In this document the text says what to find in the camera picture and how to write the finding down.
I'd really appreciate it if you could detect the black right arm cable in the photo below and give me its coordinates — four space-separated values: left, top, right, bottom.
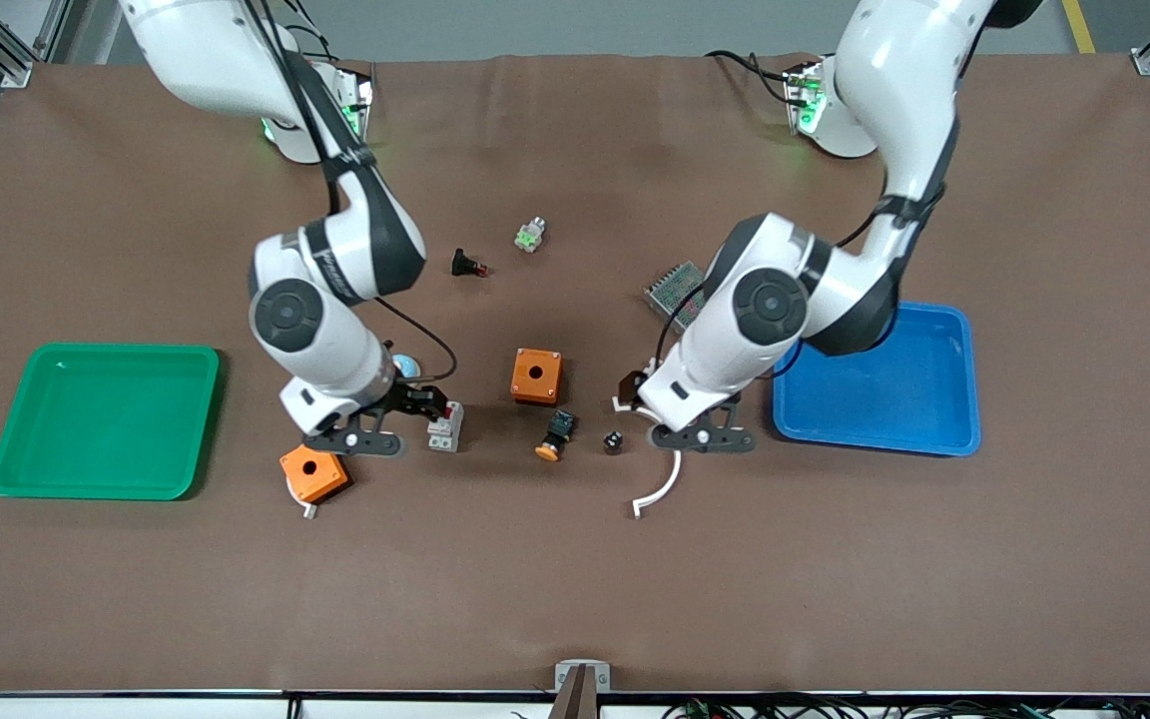
244 0 460 386

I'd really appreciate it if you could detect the brown table mat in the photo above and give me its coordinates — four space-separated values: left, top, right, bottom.
0 52 1150 696

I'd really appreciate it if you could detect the grey metal bracket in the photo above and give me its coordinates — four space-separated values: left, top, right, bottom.
555 660 612 693

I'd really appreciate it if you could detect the dark camera post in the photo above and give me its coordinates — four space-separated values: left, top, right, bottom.
547 667 604 719

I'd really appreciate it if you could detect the green plastic tray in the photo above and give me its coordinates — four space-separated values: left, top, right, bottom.
0 343 223 501

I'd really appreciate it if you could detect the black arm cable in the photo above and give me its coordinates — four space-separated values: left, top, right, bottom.
244 0 460 386
650 20 980 395

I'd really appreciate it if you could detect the black left base cable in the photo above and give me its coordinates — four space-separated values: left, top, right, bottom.
705 48 808 107

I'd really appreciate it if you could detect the orange button box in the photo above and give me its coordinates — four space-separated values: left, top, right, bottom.
510 348 564 405
280 445 350 504

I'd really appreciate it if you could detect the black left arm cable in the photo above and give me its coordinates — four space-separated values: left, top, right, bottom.
650 20 980 395

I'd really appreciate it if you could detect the black pushbutton orange cap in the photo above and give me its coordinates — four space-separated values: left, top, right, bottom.
535 409 578 462

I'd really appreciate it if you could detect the metal mesh power supply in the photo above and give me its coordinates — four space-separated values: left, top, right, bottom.
643 260 709 327

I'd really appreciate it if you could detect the blue plastic tray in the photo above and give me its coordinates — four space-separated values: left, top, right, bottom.
773 302 982 457

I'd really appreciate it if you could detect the white circuit breaker red lever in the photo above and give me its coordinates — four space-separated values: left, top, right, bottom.
426 401 465 453

